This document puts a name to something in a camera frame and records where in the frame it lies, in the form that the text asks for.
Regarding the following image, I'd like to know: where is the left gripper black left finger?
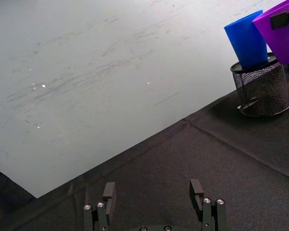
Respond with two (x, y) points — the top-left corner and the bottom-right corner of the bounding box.
(83, 181), (117, 231)

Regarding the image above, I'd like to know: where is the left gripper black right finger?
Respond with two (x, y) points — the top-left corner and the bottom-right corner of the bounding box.
(189, 179), (227, 231)

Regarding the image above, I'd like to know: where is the black mesh pen holder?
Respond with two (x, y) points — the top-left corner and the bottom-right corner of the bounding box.
(229, 52), (289, 118)

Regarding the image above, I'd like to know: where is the black table cloth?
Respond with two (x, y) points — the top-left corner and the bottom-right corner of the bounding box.
(0, 63), (289, 231)

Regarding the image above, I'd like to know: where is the blue plastic cup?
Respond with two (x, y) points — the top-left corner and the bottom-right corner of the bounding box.
(223, 10), (269, 69)

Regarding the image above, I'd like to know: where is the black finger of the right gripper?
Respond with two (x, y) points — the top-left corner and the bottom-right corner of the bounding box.
(270, 8), (289, 31)

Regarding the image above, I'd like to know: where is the purple plastic cup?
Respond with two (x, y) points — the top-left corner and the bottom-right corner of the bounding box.
(252, 0), (289, 66)

